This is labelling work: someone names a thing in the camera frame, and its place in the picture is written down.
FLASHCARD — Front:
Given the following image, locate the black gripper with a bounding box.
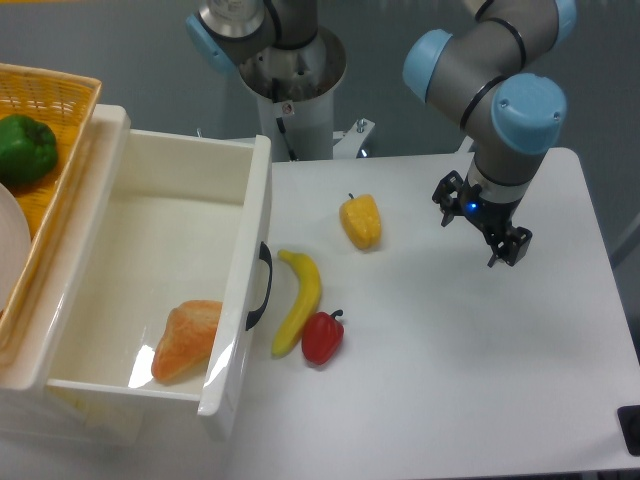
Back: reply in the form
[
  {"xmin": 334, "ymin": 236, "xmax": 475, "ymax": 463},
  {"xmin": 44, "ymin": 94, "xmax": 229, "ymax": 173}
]
[{"xmin": 432, "ymin": 170, "xmax": 532, "ymax": 268}]

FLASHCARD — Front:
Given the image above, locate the white top drawer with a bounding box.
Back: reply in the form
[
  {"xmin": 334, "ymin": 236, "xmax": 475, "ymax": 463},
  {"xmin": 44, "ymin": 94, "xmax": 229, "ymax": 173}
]
[{"xmin": 50, "ymin": 130, "xmax": 271, "ymax": 440}]

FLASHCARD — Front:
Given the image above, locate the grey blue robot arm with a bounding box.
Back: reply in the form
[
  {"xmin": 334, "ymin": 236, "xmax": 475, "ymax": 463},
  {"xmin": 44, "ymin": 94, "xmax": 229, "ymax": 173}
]
[{"xmin": 186, "ymin": 1, "xmax": 577, "ymax": 265}]

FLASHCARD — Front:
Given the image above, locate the white drawer cabinet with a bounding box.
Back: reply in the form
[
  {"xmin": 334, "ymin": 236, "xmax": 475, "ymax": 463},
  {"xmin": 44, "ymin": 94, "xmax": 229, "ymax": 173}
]
[{"xmin": 1, "ymin": 104, "xmax": 141, "ymax": 444}]

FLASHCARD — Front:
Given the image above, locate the yellow bell pepper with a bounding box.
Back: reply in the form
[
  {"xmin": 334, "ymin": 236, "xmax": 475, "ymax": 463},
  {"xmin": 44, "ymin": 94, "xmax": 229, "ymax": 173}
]
[{"xmin": 339, "ymin": 194, "xmax": 382, "ymax": 250}]

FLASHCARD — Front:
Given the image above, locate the red bell pepper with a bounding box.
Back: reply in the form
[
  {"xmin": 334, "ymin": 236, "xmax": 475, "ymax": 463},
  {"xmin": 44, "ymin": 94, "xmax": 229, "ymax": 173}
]
[{"xmin": 302, "ymin": 309, "xmax": 344, "ymax": 366}]

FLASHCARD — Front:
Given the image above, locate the yellow banana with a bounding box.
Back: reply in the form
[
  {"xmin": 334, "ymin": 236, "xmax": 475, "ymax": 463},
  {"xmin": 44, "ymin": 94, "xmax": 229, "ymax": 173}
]
[{"xmin": 271, "ymin": 249, "xmax": 322, "ymax": 358}]

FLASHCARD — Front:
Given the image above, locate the black corner device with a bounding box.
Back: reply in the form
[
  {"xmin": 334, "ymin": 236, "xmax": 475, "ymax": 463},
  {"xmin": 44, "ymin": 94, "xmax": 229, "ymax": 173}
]
[{"xmin": 617, "ymin": 405, "xmax": 640, "ymax": 457}]

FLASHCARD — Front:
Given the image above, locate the orange bread loaf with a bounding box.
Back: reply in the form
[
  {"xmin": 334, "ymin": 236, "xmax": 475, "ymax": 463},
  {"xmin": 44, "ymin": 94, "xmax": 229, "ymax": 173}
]
[{"xmin": 151, "ymin": 300, "xmax": 223, "ymax": 383}]

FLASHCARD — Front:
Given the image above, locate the yellow wicker basket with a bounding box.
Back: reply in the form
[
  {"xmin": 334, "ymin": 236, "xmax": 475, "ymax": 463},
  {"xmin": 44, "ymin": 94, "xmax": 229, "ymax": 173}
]
[{"xmin": 1, "ymin": 63, "xmax": 102, "ymax": 355}]

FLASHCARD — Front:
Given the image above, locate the green bell pepper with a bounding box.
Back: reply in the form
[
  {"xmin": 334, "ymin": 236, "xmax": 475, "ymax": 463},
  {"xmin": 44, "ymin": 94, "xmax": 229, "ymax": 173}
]
[{"xmin": 1, "ymin": 114, "xmax": 58, "ymax": 187}]

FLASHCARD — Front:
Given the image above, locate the white plate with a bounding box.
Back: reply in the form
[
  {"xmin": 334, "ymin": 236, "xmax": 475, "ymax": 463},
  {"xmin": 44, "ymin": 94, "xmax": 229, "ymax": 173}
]
[{"xmin": 0, "ymin": 185, "xmax": 31, "ymax": 310}]

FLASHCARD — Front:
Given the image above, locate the white table bracket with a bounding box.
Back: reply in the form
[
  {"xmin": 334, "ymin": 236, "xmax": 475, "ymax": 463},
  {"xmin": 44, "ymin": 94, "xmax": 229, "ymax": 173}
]
[{"xmin": 333, "ymin": 118, "xmax": 376, "ymax": 159}]

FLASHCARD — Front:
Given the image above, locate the black top drawer handle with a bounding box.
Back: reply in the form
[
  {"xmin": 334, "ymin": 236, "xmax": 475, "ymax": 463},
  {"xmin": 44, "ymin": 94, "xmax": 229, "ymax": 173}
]
[{"xmin": 245, "ymin": 242, "xmax": 273, "ymax": 331}]

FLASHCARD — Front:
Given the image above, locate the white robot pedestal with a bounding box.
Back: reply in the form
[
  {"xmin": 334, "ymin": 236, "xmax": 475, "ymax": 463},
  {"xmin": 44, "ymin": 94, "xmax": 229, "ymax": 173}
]
[{"xmin": 239, "ymin": 27, "xmax": 346, "ymax": 162}]

